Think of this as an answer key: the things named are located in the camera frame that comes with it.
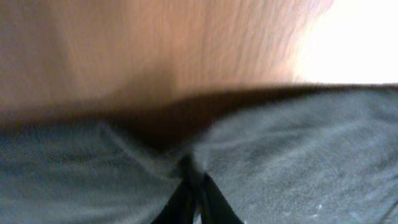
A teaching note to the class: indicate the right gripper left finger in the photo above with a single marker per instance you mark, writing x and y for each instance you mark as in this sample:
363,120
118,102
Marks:
180,208

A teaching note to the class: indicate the dark green Nike t-shirt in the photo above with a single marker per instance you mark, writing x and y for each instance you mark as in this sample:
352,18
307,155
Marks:
324,158

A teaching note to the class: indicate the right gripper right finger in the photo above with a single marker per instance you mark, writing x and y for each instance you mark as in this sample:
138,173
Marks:
215,209

